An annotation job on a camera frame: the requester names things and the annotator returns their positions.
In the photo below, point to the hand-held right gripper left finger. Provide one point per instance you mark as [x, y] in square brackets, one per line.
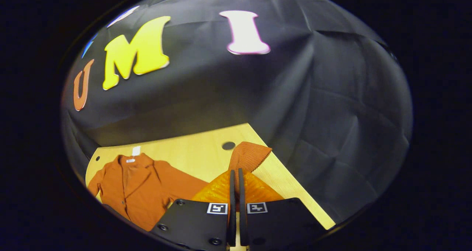
[191, 221]

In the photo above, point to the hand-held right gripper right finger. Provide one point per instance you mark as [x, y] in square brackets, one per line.
[280, 221]

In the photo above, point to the orange button shirt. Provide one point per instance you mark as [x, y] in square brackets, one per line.
[147, 192]

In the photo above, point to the black table grommet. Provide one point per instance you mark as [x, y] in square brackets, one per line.
[228, 145]

